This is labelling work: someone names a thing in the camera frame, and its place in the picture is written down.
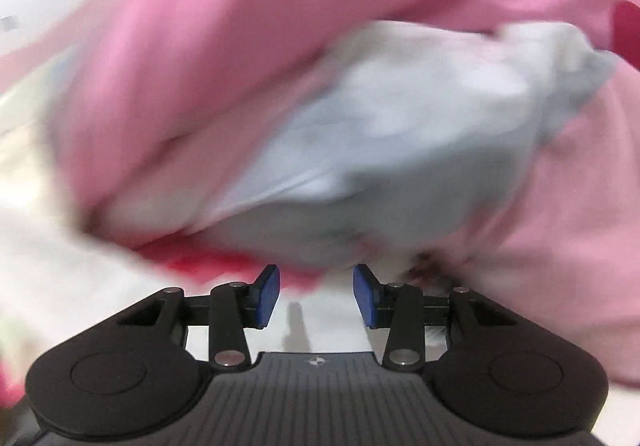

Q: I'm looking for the white sweatshirt orange bear outline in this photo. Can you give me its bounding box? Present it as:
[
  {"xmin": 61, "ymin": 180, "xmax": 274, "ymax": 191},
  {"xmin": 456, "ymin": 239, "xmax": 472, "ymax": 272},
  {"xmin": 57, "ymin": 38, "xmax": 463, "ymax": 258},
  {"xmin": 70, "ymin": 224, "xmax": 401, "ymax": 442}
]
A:
[{"xmin": 0, "ymin": 196, "xmax": 391, "ymax": 357}]

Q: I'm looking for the pink patterned quilt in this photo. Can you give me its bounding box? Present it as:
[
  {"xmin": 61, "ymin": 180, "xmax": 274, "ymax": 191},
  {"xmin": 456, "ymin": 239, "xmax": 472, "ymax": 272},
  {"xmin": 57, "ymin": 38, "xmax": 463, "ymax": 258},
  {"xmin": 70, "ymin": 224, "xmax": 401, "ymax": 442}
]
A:
[{"xmin": 47, "ymin": 0, "xmax": 640, "ymax": 382}]

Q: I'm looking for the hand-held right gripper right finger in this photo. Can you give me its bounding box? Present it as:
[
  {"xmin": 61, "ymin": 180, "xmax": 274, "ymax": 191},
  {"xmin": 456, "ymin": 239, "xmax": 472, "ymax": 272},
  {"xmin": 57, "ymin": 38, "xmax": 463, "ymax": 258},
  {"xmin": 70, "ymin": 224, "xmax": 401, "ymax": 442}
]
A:
[{"xmin": 352, "ymin": 263, "xmax": 517, "ymax": 370}]

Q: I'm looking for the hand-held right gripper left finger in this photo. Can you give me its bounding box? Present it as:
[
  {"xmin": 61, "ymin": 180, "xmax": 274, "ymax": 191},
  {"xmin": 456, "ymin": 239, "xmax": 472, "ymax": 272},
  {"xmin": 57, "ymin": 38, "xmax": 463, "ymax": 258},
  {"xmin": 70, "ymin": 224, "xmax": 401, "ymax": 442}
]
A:
[{"xmin": 119, "ymin": 265, "xmax": 281, "ymax": 370}]

